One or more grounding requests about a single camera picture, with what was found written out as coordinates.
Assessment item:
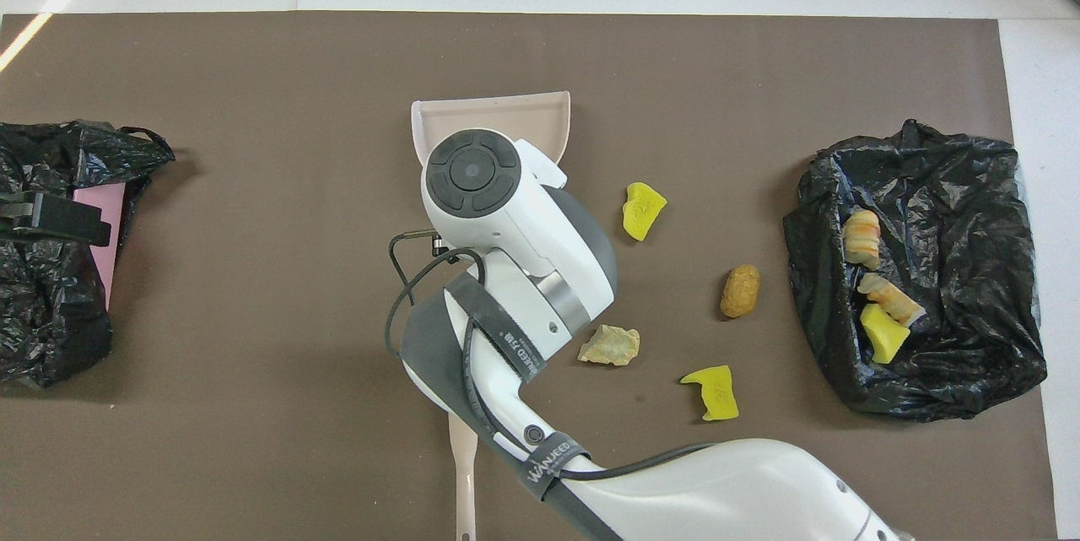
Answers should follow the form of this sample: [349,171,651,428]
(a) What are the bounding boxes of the beige plastic dustpan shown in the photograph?
[411,90,571,166]

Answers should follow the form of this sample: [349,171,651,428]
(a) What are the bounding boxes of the beige hand brush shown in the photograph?
[447,413,479,541]

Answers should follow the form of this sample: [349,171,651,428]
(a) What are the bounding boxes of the beige foam rock chunk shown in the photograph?
[857,272,926,327]
[577,324,641,368]

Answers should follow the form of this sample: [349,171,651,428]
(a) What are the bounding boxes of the yellow sponge piece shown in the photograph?
[680,365,741,423]
[623,182,668,243]
[860,303,912,365]

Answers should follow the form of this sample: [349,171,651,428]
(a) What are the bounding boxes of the brown potato shaped bread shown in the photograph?
[720,263,761,320]

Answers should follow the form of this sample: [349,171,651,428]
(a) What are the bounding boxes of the striped croissant bread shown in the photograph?
[843,209,883,272]

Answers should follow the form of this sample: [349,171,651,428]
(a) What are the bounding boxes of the black trash bag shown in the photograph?
[0,120,176,390]

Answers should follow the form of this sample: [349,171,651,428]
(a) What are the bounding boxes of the black bag lined bin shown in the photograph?
[781,119,1050,424]

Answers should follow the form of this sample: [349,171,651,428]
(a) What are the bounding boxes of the pink box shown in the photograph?
[72,181,127,310]

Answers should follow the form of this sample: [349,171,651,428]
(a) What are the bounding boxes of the brown table mat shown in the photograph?
[0,11,1058,541]

